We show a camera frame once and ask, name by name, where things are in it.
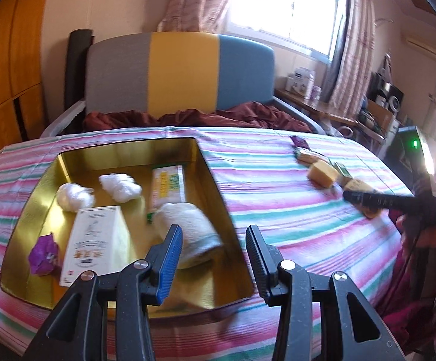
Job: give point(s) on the grey yellow blue headboard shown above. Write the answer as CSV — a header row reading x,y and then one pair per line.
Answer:
x,y
161,73

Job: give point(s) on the white box on table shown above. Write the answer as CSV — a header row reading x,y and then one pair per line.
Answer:
x,y
303,82

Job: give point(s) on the green essential oil box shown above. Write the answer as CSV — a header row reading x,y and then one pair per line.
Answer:
x,y
344,177

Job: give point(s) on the yellow sponge block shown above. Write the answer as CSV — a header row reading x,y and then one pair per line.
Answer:
x,y
322,173

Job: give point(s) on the large yellow sponge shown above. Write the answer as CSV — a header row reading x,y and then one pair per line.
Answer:
x,y
354,192

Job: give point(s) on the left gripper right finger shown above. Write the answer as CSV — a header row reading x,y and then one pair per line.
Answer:
x,y
351,329

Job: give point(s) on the purple snack packet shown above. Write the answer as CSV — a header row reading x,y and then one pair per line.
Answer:
x,y
44,256

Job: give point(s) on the gold metal tray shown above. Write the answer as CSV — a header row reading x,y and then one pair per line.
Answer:
x,y
223,281

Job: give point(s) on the dark red blanket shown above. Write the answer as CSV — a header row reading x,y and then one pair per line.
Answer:
x,y
247,115

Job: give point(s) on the green wrapped cracker pack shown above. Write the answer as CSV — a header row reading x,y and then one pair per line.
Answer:
x,y
308,156

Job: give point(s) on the white towel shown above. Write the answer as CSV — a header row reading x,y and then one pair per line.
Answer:
x,y
201,241

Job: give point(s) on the cardboard box shelf clutter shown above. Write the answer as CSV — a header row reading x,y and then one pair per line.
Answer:
x,y
377,119

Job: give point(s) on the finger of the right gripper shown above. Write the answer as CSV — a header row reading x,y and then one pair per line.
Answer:
x,y
406,204

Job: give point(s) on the purple packet on bed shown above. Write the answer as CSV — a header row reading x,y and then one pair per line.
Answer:
x,y
299,142

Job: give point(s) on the orange wooden wardrobe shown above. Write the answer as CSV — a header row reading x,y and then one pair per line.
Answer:
x,y
22,108

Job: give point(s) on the grey bed frame rail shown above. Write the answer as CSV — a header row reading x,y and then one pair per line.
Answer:
x,y
298,115

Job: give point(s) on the pink striped curtain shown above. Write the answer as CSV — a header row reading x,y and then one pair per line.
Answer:
x,y
356,62

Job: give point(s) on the white yellow green box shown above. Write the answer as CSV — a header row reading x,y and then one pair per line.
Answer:
x,y
167,186

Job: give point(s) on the white tall paper box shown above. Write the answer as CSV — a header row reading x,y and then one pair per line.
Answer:
x,y
99,241

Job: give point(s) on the wooden side table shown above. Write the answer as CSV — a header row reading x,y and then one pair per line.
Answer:
x,y
317,109

